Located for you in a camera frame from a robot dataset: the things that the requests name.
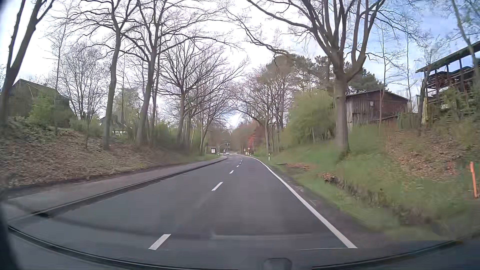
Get grey asphalt road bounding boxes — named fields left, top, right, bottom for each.
left=7, top=154, right=361, bottom=251

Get green bush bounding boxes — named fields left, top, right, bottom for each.
left=287, top=90, right=336, bottom=145

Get row of bare trees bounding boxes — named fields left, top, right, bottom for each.
left=0, top=0, right=248, bottom=155

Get large bare tree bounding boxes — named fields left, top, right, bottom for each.
left=229, top=0, right=432, bottom=154

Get road markings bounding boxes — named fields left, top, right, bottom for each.
left=148, top=154, right=358, bottom=251

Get car's own bonnet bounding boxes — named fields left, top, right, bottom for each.
left=0, top=221, right=480, bottom=270

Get brown wooden barn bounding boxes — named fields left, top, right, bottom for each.
left=345, top=89, right=410, bottom=130

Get grey paved footpath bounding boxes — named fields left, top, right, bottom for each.
left=0, top=156, right=228, bottom=222

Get grass verge with leaves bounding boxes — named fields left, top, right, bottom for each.
left=255, top=119, right=480, bottom=241

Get leaf-covered earth bank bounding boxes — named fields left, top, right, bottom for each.
left=0, top=119, right=220, bottom=190

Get open wooden shed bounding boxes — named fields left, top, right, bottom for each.
left=415, top=40, right=480, bottom=124

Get dark roofed building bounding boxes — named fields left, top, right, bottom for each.
left=0, top=79, right=74, bottom=128

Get orange marker stake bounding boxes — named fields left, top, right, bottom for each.
left=469, top=161, right=479, bottom=199

